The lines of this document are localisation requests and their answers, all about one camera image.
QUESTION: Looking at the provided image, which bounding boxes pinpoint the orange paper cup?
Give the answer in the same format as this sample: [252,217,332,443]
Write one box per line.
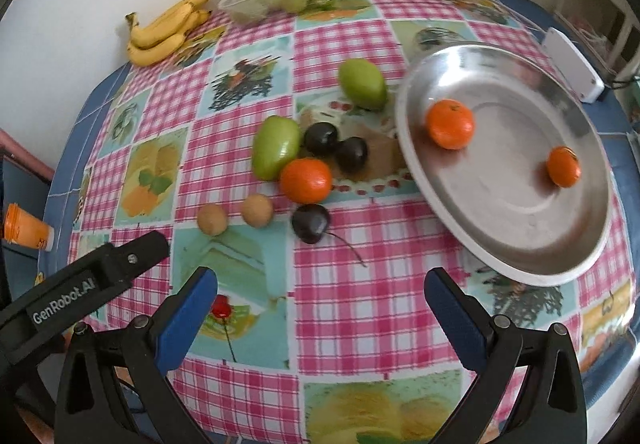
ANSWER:
[2,203,55,252]

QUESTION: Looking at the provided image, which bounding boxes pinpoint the green mango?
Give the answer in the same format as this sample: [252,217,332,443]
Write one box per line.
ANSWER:
[251,115,302,182]
[338,58,388,111]

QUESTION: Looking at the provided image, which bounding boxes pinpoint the white wooden shelf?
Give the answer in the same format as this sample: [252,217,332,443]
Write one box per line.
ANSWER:
[555,0,640,75]

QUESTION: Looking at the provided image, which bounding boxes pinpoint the dark plum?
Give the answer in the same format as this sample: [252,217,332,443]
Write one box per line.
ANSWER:
[333,136,370,173]
[303,122,339,156]

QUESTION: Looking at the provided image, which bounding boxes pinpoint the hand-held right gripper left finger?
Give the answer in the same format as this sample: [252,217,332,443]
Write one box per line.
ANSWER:
[54,265,219,444]

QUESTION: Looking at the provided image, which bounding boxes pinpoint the pink checked printed tablecloth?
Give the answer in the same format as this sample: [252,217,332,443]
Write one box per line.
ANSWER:
[67,0,638,444]

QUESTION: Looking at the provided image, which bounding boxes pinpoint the small orange tangerine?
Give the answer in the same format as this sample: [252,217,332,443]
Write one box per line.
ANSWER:
[546,146,582,188]

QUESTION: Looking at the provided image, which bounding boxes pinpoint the brown longan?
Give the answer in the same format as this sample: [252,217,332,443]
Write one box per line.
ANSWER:
[241,194,274,228]
[196,203,228,237]

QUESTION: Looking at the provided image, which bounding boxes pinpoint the white plastic device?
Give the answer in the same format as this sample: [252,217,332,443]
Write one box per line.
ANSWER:
[541,27,606,103]

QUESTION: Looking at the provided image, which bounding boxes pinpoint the dark red cherry with stem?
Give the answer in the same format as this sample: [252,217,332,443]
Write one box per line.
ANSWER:
[291,204,368,269]

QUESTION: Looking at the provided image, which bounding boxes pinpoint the round metal plate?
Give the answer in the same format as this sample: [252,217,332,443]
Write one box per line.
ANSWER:
[395,44,613,287]

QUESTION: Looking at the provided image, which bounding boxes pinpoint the large orange tangerine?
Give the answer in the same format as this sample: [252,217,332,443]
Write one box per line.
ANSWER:
[425,99,475,151]

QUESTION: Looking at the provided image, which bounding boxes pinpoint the pink wooden bar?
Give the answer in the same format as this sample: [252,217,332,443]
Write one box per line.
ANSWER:
[0,128,56,185]

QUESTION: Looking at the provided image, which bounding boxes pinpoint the bunch of yellow bananas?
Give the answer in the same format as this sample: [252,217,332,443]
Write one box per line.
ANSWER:
[125,0,215,67]

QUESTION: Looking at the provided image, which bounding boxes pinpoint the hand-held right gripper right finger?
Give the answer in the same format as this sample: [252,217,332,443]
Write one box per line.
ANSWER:
[423,267,588,444]

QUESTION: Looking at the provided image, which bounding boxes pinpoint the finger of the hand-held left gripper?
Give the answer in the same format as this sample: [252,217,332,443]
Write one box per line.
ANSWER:
[99,230,170,288]

